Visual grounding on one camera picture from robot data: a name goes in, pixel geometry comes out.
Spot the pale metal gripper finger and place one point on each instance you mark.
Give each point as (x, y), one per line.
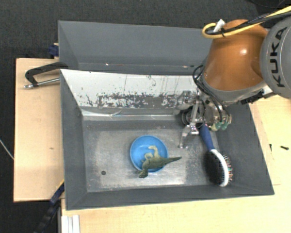
(193, 130)
(187, 98)

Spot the blue and white hairbrush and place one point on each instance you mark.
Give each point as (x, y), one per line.
(217, 166)

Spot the green toy dinosaur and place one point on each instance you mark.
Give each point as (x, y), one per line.
(157, 162)

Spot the blue bowl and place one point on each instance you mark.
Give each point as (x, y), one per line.
(141, 149)

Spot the small black screw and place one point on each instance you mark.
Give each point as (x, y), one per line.
(285, 148)

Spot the grey metal bin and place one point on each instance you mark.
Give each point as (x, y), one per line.
(116, 178)

